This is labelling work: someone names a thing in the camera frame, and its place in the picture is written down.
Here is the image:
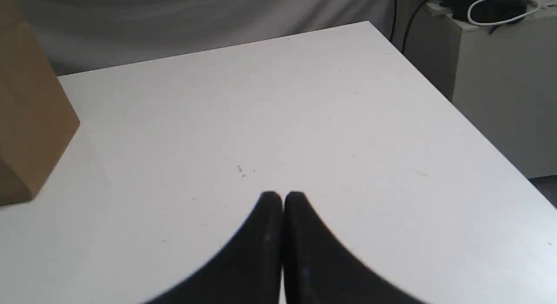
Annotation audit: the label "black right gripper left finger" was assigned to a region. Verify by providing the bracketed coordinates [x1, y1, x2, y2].
[151, 191, 284, 304]

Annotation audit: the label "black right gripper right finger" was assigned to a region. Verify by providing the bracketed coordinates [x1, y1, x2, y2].
[283, 191, 419, 304]

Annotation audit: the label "brown paper bag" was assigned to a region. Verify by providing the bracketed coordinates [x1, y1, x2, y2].
[0, 0, 80, 206]

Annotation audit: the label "white side cabinet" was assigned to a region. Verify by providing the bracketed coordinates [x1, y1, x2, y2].
[391, 0, 557, 178]

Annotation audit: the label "black cables at right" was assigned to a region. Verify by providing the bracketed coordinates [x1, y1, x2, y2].
[389, 0, 544, 55]

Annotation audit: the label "white cable on cabinet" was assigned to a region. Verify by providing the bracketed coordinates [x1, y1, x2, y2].
[466, 0, 542, 27]

